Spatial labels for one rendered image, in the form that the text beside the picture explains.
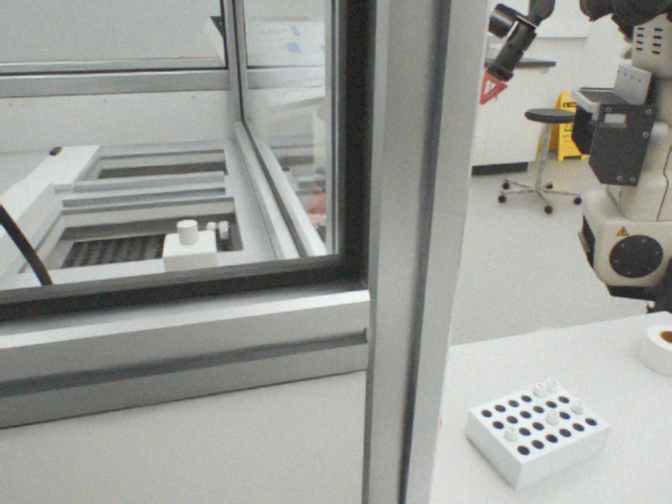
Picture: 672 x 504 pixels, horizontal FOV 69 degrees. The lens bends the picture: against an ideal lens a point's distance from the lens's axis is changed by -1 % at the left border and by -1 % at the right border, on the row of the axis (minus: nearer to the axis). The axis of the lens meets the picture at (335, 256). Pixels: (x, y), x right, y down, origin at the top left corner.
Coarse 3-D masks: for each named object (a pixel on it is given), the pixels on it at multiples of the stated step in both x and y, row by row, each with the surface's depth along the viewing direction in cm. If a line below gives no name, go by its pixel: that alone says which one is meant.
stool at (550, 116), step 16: (528, 112) 334; (544, 112) 331; (560, 112) 332; (544, 144) 341; (544, 160) 345; (512, 192) 351; (528, 192) 354; (544, 192) 354; (560, 192) 350; (576, 192) 347; (544, 208) 334
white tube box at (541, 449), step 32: (544, 384) 59; (480, 416) 54; (512, 416) 54; (544, 416) 54; (576, 416) 54; (480, 448) 54; (512, 448) 50; (544, 448) 50; (576, 448) 51; (512, 480) 50
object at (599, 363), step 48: (528, 336) 74; (576, 336) 74; (624, 336) 74; (480, 384) 64; (528, 384) 64; (576, 384) 64; (624, 384) 64; (624, 432) 57; (480, 480) 51; (576, 480) 51; (624, 480) 51
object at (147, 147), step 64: (0, 0) 14; (64, 0) 15; (128, 0) 15; (192, 0) 15; (256, 0) 16; (320, 0) 16; (0, 64) 15; (64, 64) 15; (128, 64) 16; (192, 64) 16; (256, 64) 17; (320, 64) 17; (0, 128) 16; (64, 128) 16; (128, 128) 17; (192, 128) 17; (256, 128) 18; (320, 128) 18; (0, 192) 16; (64, 192) 17; (128, 192) 17; (192, 192) 18; (256, 192) 19; (320, 192) 19; (0, 256) 17; (64, 256) 18; (128, 256) 18; (192, 256) 19; (256, 256) 20; (320, 256) 20
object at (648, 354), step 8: (648, 328) 69; (656, 328) 69; (664, 328) 69; (648, 336) 67; (656, 336) 67; (664, 336) 68; (648, 344) 67; (656, 344) 65; (664, 344) 65; (640, 352) 69; (648, 352) 67; (656, 352) 66; (664, 352) 65; (648, 360) 67; (656, 360) 66; (664, 360) 65; (656, 368) 66; (664, 368) 65
